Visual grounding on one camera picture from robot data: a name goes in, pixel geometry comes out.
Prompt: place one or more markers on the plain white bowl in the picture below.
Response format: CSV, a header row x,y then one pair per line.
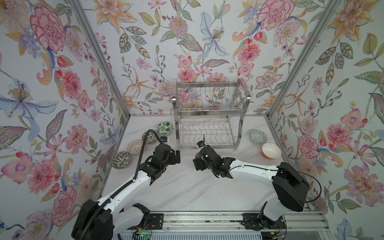
x,y
271,151

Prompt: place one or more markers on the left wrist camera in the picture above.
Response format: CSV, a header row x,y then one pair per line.
x,y
164,139

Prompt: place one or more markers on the steel two-tier dish rack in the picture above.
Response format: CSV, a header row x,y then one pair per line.
x,y
212,112

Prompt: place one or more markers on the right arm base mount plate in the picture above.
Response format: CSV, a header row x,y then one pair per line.
x,y
253,221

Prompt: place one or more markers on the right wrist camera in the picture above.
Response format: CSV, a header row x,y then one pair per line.
x,y
201,144

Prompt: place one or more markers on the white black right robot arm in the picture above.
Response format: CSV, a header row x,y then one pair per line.
x,y
290,187

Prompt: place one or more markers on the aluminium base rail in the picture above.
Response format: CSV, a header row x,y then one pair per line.
x,y
232,221

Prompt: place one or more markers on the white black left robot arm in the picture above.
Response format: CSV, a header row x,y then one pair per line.
x,y
109,216

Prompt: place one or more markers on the pale green patterned bowl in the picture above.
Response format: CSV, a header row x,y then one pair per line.
x,y
258,137

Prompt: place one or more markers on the dark speckled pattern bowl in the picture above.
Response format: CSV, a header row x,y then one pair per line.
x,y
151,138

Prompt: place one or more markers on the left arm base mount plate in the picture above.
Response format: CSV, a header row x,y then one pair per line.
x,y
150,222

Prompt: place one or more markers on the white lattice pattern bowl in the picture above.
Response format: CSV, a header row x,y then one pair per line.
x,y
134,148

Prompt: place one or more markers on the green leaf pattern bowl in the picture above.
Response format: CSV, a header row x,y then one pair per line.
x,y
165,128

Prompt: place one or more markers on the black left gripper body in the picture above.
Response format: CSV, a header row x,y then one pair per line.
x,y
171,159

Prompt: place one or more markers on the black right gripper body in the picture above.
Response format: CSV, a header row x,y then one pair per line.
x,y
214,170

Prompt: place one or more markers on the dark patterned bowl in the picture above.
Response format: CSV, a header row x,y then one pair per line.
x,y
121,160

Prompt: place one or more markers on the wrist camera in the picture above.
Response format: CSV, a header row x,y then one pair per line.
x,y
201,144
164,139

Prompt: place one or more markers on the dark floral bowl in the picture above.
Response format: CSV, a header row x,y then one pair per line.
x,y
198,156

